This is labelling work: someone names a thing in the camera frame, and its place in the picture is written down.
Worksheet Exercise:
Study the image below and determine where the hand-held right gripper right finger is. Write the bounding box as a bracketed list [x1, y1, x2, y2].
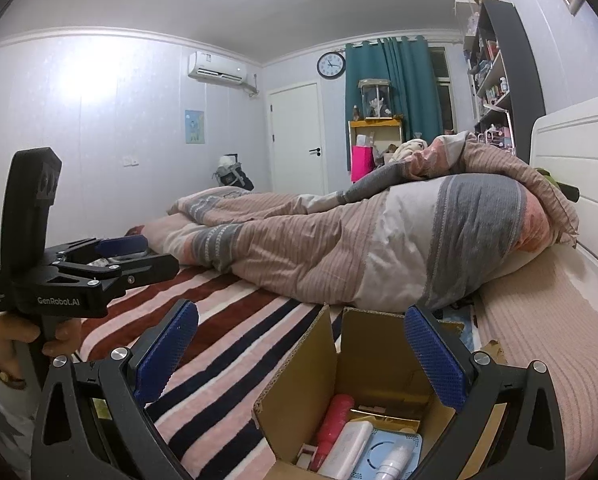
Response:
[404, 305, 566, 480]

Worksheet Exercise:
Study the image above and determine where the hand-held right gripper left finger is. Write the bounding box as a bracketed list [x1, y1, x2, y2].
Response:
[31, 299, 200, 480]

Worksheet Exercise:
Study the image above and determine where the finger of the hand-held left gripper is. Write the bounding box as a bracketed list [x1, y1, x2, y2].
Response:
[41, 235, 150, 266]
[54, 252, 180, 293]

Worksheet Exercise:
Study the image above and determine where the blue square device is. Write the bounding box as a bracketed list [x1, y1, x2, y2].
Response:
[349, 427, 424, 480]

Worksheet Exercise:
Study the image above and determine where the small white spray bottle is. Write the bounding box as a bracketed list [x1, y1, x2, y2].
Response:
[375, 444, 415, 480]

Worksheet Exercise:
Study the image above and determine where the pink spray bottle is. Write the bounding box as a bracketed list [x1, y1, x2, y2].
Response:
[311, 394, 356, 471]

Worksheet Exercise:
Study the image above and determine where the white rectangular case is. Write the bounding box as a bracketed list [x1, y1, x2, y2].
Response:
[318, 420, 375, 480]

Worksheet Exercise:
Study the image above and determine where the brown cardboard box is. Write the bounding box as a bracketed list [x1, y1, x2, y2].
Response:
[251, 302, 510, 480]

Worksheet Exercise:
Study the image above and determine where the person's left hand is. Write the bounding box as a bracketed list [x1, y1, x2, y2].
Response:
[0, 317, 83, 391]

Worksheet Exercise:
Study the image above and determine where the blue printed cloth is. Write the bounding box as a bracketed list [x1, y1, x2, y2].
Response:
[436, 305, 477, 346]

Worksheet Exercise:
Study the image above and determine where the striped fleece blanket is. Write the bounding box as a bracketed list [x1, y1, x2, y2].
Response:
[74, 260, 345, 480]

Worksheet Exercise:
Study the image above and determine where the pink ribbed bed sheet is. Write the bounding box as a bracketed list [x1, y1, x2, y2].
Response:
[472, 247, 598, 480]

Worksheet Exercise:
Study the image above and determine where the grey backpack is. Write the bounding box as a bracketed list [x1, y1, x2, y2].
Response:
[211, 154, 255, 192]

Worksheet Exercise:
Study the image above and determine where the pink grey striped duvet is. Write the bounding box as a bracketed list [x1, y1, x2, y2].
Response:
[166, 130, 580, 311]

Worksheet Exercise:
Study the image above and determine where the white door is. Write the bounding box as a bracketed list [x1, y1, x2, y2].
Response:
[266, 82, 326, 196]

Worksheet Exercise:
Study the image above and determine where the white air conditioner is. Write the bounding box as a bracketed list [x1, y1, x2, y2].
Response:
[187, 51, 247, 82]

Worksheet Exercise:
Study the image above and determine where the pink paper bag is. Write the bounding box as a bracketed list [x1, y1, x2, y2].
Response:
[350, 145, 375, 183]

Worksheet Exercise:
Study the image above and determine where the white puffer jacket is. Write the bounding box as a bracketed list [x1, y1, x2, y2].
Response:
[391, 139, 427, 163]

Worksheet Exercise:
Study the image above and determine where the yellow shelf unit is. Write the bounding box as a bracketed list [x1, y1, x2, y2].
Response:
[348, 117, 405, 161]

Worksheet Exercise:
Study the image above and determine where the white bed headboard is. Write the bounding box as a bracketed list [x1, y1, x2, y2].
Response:
[529, 91, 598, 281]

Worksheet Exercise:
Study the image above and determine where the window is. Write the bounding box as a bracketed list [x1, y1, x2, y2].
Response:
[429, 47, 455, 133]

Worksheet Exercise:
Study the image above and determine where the glass display case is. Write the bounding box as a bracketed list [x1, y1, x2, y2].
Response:
[357, 78, 392, 120]

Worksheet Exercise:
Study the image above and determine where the teal curtain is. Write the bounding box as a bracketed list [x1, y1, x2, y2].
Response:
[344, 35, 445, 136]

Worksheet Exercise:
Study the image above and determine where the dark bookshelf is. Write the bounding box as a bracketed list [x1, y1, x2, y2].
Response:
[462, 0, 547, 156]

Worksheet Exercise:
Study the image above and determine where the brown wrist bracelet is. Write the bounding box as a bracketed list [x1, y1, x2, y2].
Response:
[0, 345, 27, 390]

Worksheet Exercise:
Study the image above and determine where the small blue wall poster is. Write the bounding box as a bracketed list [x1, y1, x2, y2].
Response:
[184, 109, 206, 143]

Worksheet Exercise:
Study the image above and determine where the black wall clock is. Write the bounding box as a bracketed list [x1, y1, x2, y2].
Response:
[316, 51, 347, 80]

